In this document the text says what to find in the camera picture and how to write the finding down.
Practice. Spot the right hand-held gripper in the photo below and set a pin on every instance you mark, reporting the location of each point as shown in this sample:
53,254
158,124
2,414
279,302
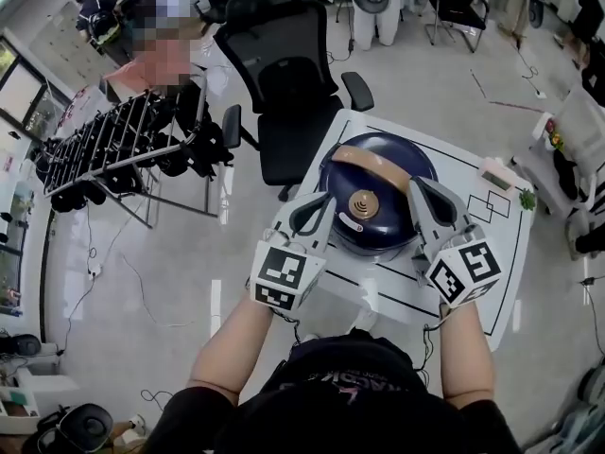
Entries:
465,272

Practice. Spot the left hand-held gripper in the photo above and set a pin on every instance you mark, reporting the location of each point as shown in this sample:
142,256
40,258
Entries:
283,277

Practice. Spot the dark blue rice cooker lid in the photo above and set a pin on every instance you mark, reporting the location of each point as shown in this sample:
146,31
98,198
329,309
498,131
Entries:
387,227

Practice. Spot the person's right forearm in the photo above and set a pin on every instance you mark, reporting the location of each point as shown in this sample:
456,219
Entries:
465,353

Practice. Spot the person's left forearm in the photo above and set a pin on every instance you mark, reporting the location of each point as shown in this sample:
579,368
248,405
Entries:
231,348

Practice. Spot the pink digital clock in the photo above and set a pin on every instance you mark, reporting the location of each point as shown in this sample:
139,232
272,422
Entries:
496,174

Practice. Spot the small green potted plant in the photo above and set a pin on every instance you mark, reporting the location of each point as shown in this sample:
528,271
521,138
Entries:
527,200

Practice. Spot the row of black hanging bags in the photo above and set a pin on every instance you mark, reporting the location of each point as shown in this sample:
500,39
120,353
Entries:
203,144

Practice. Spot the black cloth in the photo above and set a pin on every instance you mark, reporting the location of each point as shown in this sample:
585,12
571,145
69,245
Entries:
566,175

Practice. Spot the colourful flower bouquet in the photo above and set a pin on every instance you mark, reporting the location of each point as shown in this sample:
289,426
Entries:
554,135

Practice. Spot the white office chair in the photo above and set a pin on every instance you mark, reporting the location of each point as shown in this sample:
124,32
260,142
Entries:
581,121

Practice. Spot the black mesh office chair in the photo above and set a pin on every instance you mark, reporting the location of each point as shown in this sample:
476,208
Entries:
279,50

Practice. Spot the person's black shirt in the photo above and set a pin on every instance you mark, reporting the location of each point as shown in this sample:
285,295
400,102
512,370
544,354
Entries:
340,414

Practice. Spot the white power strip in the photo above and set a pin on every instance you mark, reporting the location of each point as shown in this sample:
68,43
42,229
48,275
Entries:
95,271

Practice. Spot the pink cloth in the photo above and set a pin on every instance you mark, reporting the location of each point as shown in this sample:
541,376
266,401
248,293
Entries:
151,69

